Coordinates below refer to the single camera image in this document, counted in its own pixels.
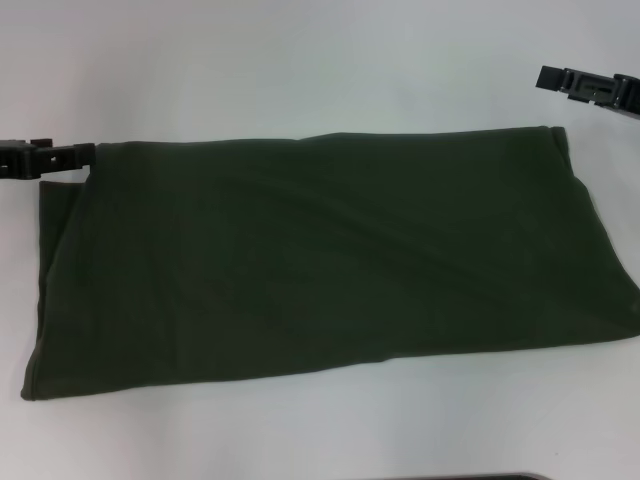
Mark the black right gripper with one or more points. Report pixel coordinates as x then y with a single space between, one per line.
629 95

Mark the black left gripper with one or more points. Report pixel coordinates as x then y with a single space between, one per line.
17 160

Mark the dark green FREE T-shirt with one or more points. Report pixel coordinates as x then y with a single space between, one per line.
300 250

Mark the dark grey torso edge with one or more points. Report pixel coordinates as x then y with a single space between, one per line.
500 477

